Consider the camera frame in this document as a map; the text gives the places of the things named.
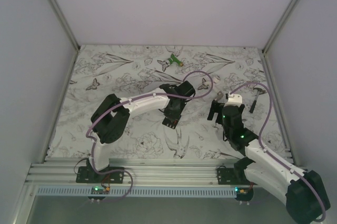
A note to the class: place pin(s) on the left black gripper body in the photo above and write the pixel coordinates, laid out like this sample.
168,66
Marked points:
176,113

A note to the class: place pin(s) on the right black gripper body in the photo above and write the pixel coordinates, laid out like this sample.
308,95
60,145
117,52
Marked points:
216,107

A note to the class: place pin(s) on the black fuse box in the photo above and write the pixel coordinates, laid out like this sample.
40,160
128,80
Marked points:
170,123

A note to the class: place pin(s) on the metal pipe elbow fitting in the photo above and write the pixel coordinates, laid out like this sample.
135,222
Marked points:
214,86

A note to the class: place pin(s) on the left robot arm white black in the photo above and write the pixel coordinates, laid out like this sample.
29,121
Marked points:
111,117

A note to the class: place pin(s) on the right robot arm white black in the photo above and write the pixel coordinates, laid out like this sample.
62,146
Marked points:
302,192

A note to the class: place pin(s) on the small hammer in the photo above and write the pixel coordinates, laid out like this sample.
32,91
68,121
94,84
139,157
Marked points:
259,91

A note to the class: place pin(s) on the floral printed table mat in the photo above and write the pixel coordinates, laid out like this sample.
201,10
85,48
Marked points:
101,70

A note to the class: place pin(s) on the right controller board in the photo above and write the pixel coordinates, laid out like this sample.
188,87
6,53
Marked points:
244,195

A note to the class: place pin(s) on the controller board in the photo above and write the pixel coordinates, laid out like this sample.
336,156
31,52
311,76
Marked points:
244,195
98,193

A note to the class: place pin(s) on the left controller board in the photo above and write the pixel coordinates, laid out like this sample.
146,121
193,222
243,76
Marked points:
98,193

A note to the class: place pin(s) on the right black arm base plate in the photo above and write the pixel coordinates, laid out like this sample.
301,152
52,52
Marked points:
231,176

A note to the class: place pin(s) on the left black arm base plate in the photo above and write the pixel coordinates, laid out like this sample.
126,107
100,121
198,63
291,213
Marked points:
108,175

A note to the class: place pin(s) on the white slotted cable duct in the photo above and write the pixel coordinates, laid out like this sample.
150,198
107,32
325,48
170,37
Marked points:
138,191

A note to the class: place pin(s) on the aluminium rail frame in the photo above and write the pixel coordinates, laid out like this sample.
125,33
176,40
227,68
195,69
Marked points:
139,172

